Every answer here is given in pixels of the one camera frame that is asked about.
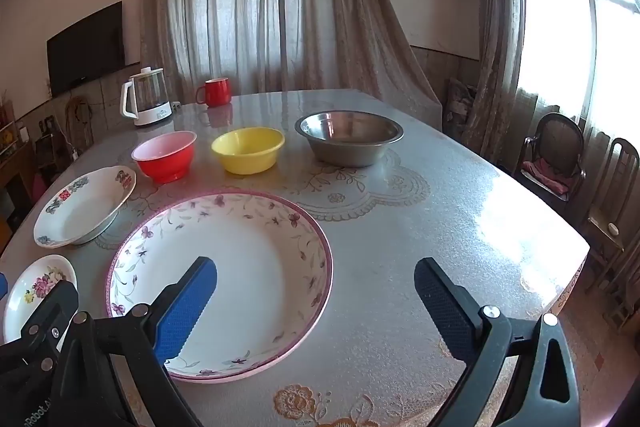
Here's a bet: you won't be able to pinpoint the white glass electric kettle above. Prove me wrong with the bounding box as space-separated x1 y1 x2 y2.
120 67 175 128

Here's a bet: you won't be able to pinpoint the patterned cushion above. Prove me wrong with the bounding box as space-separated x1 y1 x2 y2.
445 77 478 138

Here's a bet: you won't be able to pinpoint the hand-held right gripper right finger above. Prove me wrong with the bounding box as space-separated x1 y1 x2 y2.
414 257 581 427

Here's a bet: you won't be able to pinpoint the pink chair cushion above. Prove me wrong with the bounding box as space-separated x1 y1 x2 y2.
522 158 576 195

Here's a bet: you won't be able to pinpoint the small rose print plate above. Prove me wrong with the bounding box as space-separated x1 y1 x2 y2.
4 254 79 345

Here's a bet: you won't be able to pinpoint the stainless steel bowl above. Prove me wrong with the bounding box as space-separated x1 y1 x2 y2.
294 110 405 168

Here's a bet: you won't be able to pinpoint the brown tall-back wooden chair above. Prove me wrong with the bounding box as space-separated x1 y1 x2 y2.
582 137 640 298

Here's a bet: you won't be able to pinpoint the wooden shelf with ornaments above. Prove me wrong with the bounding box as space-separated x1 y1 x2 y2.
0 102 23 158

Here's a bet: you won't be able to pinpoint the wooden cabinet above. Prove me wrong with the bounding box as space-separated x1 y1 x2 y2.
0 142 38 238

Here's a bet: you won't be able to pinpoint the black wall television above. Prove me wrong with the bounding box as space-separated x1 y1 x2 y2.
46 1 126 98

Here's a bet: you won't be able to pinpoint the dark round-back chair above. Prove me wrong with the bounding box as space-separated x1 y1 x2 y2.
515 112 587 218

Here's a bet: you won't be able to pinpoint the bright window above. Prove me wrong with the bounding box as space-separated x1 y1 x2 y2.
520 0 640 142

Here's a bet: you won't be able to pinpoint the yellow bowl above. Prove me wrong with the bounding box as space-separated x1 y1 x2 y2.
211 127 286 175

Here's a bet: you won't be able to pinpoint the scalloped plate red blue print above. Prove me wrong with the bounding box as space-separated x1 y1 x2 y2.
33 165 137 249

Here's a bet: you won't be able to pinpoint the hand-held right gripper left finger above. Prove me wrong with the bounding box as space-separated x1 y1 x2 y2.
50 256 219 427

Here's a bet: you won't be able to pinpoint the wide beige curtain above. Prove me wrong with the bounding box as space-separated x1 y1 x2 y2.
140 0 443 132

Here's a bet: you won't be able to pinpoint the narrow beige curtain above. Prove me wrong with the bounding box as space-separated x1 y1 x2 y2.
460 0 533 162

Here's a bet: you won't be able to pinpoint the red mug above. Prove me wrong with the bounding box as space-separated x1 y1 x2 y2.
195 78 232 108

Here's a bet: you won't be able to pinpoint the red bowl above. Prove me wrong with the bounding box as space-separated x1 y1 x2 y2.
131 130 198 184

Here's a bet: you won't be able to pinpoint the bentwood wooden chair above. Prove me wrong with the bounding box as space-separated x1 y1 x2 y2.
65 96 96 152

